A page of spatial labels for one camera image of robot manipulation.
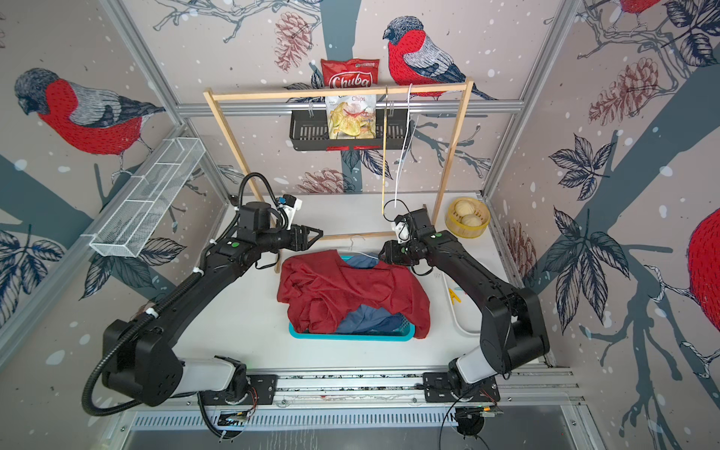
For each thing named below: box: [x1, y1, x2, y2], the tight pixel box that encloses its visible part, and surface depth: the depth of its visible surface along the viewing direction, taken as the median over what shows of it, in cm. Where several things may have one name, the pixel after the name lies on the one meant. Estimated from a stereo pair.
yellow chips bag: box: [325, 93, 377, 140], surface depth 89 cm
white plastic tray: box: [441, 270, 483, 336], surface depth 81 cm
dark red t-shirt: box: [277, 249, 432, 340], surface depth 79 cm
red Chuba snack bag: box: [320, 58, 380, 90], surface depth 87 cm
